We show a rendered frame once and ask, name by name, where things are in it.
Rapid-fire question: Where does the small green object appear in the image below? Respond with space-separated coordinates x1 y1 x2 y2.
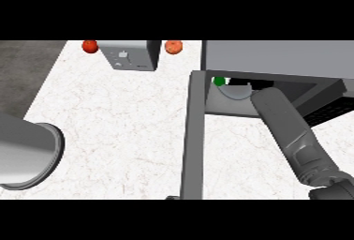
210 76 228 87

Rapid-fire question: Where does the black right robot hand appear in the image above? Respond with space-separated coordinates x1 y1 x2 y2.
228 77 275 90

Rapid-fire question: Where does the silver toaster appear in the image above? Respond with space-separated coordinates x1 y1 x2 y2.
95 39 163 72

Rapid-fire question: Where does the glass turntable plate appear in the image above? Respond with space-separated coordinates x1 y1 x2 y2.
215 84 255 101

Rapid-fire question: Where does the grey microwave door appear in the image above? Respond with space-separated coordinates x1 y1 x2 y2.
178 69 207 201

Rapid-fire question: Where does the red tomato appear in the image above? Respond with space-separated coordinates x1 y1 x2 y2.
79 39 100 54

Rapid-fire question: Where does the orange round fruit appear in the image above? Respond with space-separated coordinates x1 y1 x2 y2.
163 39 184 55

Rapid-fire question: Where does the grey microwave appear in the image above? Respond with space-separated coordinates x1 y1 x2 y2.
200 39 354 128

